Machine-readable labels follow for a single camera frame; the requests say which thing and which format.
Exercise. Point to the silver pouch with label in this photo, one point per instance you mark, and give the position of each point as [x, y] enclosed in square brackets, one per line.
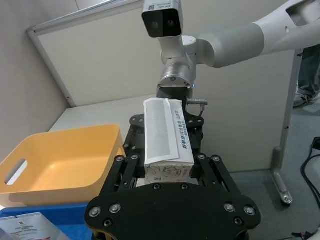
[30, 227]

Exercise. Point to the person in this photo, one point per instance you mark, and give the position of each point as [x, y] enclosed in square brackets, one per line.
[308, 75]

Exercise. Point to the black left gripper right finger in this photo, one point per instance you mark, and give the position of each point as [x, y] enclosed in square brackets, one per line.
[215, 175]

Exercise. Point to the blue plastic tray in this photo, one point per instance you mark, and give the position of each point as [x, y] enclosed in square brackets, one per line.
[75, 220]

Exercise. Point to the grey white paper carton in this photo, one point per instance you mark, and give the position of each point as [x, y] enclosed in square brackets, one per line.
[162, 130]

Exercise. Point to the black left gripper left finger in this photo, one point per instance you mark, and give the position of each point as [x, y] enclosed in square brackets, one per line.
[122, 175]

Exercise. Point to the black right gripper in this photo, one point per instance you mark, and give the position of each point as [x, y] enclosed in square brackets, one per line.
[172, 92]

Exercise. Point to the beige partition with metal frame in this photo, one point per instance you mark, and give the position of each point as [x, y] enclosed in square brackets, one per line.
[100, 62]

